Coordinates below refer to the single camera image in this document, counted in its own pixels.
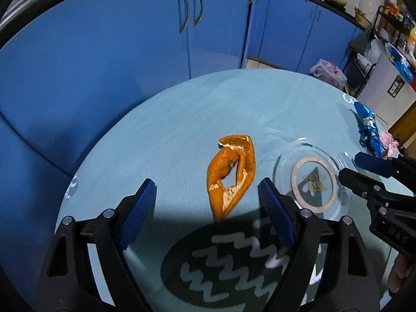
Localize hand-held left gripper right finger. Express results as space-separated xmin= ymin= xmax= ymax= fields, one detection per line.
xmin=258 ymin=178 xmax=381 ymax=312

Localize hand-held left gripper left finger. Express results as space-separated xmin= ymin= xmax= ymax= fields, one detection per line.
xmin=36 ymin=178 xmax=158 ymax=312

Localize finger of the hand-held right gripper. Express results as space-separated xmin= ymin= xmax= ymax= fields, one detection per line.
xmin=338 ymin=168 xmax=416 ymax=216
xmin=354 ymin=151 xmax=416 ymax=196

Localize orange peel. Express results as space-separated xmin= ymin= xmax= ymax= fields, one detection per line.
xmin=207 ymin=134 xmax=256 ymax=222

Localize person's right hand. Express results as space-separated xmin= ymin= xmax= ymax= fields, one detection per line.
xmin=388 ymin=253 xmax=416 ymax=295

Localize pink plastic wrapper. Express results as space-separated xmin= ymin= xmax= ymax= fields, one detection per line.
xmin=380 ymin=132 xmax=402 ymax=157

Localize blue foil wrapper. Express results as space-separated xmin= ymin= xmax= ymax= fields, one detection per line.
xmin=354 ymin=102 xmax=382 ymax=155

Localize round glass plate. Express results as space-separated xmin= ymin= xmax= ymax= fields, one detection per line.
xmin=273 ymin=138 xmax=353 ymax=214

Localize white appliance box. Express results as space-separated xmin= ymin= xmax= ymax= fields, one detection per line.
xmin=356 ymin=52 xmax=416 ymax=126

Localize black metal rack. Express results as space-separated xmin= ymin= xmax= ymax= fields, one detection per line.
xmin=344 ymin=5 xmax=416 ymax=88

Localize purple bin with plastic bag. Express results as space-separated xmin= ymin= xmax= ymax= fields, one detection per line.
xmin=310 ymin=58 xmax=348 ymax=90

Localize blue plastic packets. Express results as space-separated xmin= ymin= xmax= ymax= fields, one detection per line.
xmin=385 ymin=43 xmax=415 ymax=82

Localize blue kitchen cabinets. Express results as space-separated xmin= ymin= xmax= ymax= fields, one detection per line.
xmin=0 ymin=0 xmax=365 ymax=300

